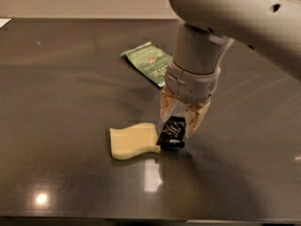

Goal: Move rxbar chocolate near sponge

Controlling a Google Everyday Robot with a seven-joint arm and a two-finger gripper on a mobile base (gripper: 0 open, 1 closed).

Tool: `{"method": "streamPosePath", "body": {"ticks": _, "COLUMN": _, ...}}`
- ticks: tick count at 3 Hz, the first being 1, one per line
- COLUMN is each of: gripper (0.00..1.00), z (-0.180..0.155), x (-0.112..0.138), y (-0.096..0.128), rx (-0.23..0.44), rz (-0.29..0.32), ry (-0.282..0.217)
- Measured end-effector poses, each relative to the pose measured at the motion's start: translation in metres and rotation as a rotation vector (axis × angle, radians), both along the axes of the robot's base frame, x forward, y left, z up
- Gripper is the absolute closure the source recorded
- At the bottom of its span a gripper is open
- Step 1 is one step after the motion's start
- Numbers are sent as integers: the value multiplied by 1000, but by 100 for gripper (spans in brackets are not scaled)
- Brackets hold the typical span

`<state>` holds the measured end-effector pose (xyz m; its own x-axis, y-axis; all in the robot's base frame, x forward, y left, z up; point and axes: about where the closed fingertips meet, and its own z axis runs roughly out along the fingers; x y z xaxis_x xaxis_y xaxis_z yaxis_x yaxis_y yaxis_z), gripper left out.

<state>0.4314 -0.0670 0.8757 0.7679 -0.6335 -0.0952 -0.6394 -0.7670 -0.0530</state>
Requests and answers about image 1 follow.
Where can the green chip bag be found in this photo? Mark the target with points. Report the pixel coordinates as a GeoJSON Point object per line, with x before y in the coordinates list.
{"type": "Point", "coordinates": [150, 60]}

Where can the yellow wavy sponge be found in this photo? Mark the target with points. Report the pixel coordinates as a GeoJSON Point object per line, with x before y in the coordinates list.
{"type": "Point", "coordinates": [134, 140]}

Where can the black rxbar chocolate wrapper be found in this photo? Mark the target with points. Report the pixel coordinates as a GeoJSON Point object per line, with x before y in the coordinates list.
{"type": "Point", "coordinates": [171, 137]}

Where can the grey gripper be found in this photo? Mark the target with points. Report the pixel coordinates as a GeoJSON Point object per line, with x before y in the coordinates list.
{"type": "Point", "coordinates": [190, 85]}

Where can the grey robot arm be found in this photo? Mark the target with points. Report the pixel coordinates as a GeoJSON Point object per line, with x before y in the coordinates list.
{"type": "Point", "coordinates": [272, 28]}

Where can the white paper at table corner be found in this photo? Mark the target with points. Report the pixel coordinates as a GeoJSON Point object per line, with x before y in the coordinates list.
{"type": "Point", "coordinates": [4, 22]}

